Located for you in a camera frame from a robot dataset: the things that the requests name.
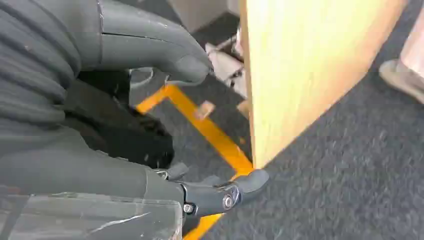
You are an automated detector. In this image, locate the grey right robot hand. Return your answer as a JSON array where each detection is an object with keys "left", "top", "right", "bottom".
[{"left": 0, "top": 0, "right": 270, "bottom": 240}]

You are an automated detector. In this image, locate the robot's black foot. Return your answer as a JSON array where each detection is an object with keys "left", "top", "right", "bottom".
[{"left": 62, "top": 69, "right": 175, "bottom": 170}]

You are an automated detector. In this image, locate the orange floor tape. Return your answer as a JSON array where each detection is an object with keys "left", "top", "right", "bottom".
[{"left": 135, "top": 84, "right": 256, "bottom": 240}]

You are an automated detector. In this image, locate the small tan tape piece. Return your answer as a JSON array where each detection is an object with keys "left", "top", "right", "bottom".
[{"left": 193, "top": 100, "right": 217, "bottom": 121}]

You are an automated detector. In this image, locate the ribbed grey right arm sleeve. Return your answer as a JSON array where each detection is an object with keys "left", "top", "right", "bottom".
[{"left": 0, "top": 0, "right": 100, "bottom": 152}]

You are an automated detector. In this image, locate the pale wooden desk panel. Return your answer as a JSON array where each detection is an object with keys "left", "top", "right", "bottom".
[{"left": 239, "top": 0, "right": 410, "bottom": 170}]

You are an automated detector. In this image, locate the person's shoe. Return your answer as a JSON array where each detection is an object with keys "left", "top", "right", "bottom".
[{"left": 378, "top": 58, "right": 424, "bottom": 105}]

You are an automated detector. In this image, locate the person's leg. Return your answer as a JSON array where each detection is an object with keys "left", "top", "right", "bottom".
[{"left": 398, "top": 13, "right": 424, "bottom": 78}]

